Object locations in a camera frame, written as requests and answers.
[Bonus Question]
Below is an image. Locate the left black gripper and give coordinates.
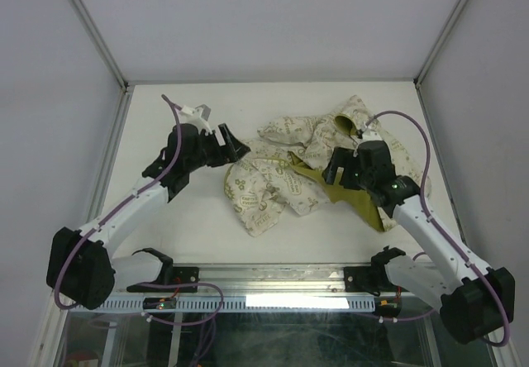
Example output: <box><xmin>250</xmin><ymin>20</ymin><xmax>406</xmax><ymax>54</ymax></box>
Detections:
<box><xmin>185</xmin><ymin>124</ymin><xmax>249</xmax><ymax>173</ymax></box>

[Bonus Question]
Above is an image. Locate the cream patterned hooded jacket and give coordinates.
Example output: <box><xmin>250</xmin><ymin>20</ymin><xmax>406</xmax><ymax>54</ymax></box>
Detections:
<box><xmin>222</xmin><ymin>93</ymin><xmax>434</xmax><ymax>239</ymax></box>

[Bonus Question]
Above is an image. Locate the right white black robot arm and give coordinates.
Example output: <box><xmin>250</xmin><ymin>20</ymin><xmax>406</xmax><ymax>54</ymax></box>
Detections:
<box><xmin>322</xmin><ymin>140</ymin><xmax>515</xmax><ymax>346</ymax></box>

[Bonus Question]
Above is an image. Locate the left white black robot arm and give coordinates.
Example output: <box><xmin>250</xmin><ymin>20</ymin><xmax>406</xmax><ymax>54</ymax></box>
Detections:
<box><xmin>45</xmin><ymin>124</ymin><xmax>250</xmax><ymax>310</ymax></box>

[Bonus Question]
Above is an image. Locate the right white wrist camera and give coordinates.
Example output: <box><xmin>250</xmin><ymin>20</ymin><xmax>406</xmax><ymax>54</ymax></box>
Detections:
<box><xmin>350</xmin><ymin>123</ymin><xmax>382</xmax><ymax>142</ymax></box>

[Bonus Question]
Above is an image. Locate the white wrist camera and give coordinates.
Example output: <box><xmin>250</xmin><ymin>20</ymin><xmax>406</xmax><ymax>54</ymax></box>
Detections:
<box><xmin>350</xmin><ymin>123</ymin><xmax>382</xmax><ymax>142</ymax></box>
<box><xmin>179</xmin><ymin>104</ymin><xmax>213</xmax><ymax>135</ymax></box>

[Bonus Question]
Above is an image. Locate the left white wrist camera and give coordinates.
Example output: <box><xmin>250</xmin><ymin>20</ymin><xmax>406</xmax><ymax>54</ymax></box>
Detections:
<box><xmin>179</xmin><ymin>104</ymin><xmax>213</xmax><ymax>135</ymax></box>

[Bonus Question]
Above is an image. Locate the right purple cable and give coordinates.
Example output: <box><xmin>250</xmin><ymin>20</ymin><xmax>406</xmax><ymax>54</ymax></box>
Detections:
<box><xmin>363</xmin><ymin>110</ymin><xmax>512</xmax><ymax>346</ymax></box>

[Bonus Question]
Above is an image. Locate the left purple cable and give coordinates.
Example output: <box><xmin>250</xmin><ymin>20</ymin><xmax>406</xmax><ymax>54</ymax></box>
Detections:
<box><xmin>53</xmin><ymin>93</ymin><xmax>187</xmax><ymax>311</ymax></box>

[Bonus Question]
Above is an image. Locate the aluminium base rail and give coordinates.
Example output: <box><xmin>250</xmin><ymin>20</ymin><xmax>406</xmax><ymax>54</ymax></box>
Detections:
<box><xmin>126</xmin><ymin>264</ymin><xmax>396</xmax><ymax>294</ymax></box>

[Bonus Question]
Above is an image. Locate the white slotted cable duct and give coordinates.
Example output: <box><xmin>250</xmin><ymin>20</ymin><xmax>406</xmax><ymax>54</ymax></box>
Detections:
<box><xmin>96</xmin><ymin>293</ymin><xmax>375</xmax><ymax>313</ymax></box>

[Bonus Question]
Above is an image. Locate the purple cable under rail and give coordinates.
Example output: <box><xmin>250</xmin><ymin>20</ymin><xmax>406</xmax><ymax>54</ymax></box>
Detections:
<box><xmin>142</xmin><ymin>283</ymin><xmax>227</xmax><ymax>367</ymax></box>

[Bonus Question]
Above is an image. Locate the right aluminium frame post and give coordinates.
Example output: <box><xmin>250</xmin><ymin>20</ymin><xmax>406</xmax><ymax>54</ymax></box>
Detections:
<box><xmin>413</xmin><ymin>0</ymin><xmax>470</xmax><ymax>89</ymax></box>

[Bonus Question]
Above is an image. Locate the aluminium frame post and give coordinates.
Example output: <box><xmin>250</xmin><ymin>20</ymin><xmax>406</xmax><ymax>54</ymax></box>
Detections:
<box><xmin>68</xmin><ymin>0</ymin><xmax>129</xmax><ymax>92</ymax></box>
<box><xmin>413</xmin><ymin>0</ymin><xmax>470</xmax><ymax>89</ymax></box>

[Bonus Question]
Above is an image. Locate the left aluminium frame post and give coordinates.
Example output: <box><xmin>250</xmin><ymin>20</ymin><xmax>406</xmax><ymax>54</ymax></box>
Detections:
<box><xmin>68</xmin><ymin>0</ymin><xmax>129</xmax><ymax>92</ymax></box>

